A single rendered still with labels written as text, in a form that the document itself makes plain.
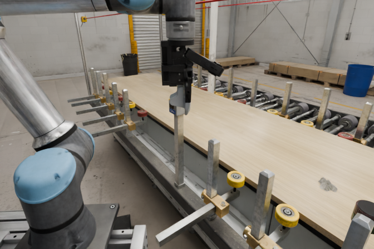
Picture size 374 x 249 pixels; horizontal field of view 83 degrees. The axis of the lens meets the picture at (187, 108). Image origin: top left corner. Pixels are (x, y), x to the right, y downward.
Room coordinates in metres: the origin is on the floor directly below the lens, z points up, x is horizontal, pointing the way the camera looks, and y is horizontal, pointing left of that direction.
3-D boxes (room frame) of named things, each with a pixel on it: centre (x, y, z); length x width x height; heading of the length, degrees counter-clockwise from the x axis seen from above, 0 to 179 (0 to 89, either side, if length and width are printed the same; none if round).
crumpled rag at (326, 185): (0.75, -0.61, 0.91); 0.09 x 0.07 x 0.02; 160
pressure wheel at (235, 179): (0.80, -0.23, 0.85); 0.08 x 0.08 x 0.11
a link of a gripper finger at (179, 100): (0.57, 0.02, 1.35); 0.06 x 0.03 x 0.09; 93
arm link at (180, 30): (0.58, 0.02, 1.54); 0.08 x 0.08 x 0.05
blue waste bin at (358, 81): (5.01, -4.13, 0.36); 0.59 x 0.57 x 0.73; 123
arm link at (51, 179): (0.40, 0.32, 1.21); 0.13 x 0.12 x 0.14; 10
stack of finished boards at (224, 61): (8.97, -1.74, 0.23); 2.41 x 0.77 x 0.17; 125
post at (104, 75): (1.98, 0.77, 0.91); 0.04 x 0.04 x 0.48; 36
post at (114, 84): (1.78, 0.63, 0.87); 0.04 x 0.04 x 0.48; 36
